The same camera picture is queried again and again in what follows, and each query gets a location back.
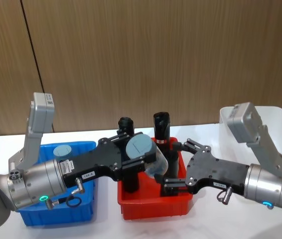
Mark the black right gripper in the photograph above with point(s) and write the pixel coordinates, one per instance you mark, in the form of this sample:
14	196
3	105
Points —
215	171

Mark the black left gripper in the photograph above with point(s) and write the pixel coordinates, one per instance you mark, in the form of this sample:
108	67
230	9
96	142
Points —
98	161

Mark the clear jar with grey lid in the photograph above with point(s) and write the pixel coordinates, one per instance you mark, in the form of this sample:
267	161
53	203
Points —
138	147

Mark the black cylinder with ribbed top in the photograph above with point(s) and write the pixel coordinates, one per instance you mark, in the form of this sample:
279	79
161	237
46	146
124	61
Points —
126	124

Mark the black cylinder with white label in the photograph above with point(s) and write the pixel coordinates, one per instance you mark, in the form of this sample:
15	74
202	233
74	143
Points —
161	129

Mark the red plastic bin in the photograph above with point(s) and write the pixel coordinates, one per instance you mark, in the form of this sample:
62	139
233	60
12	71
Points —
151	206

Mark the white table cloth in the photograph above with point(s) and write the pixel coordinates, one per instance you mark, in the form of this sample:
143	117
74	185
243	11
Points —
218	219

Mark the blue plastic bin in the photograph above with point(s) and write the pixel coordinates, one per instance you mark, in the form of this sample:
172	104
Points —
56	216

